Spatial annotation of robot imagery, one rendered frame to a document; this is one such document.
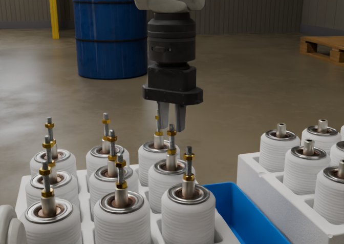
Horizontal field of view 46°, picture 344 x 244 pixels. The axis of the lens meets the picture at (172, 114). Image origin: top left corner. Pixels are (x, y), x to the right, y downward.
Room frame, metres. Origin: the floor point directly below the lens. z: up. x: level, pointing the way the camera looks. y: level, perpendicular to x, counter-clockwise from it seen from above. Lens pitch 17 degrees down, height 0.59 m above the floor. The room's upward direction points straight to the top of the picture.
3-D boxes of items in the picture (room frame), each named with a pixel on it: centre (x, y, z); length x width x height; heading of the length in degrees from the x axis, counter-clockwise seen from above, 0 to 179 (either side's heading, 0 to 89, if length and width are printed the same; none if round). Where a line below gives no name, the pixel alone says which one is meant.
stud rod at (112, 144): (0.73, 0.11, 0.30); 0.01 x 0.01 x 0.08
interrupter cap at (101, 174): (0.73, 0.11, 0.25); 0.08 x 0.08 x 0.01
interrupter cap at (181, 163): (0.76, 0.00, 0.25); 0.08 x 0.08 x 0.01
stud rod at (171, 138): (0.76, 0.00, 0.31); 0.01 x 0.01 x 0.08
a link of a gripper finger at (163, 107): (0.77, 0.02, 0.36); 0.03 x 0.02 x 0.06; 151
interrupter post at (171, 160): (0.76, 0.00, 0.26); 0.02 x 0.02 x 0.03
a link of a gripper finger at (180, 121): (0.75, -0.02, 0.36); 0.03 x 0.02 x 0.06; 151
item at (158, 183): (0.76, 0.00, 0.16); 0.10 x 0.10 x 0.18
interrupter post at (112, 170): (0.73, 0.11, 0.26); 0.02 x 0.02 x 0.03
